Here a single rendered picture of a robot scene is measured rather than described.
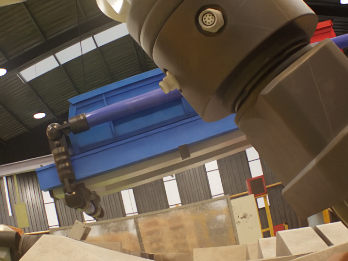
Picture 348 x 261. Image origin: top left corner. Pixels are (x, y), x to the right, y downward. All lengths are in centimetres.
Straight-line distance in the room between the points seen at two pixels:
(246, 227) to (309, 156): 637
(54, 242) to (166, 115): 55
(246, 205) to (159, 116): 573
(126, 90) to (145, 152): 13
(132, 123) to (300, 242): 53
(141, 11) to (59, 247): 23
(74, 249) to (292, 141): 24
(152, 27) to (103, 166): 66
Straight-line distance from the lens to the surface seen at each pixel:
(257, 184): 952
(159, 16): 23
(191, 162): 99
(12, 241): 87
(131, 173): 90
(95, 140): 92
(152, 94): 88
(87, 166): 89
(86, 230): 86
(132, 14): 25
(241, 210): 659
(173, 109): 91
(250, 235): 657
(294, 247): 45
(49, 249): 40
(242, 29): 21
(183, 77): 23
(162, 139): 88
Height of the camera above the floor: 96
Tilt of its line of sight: 17 degrees up
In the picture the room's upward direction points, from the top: 13 degrees counter-clockwise
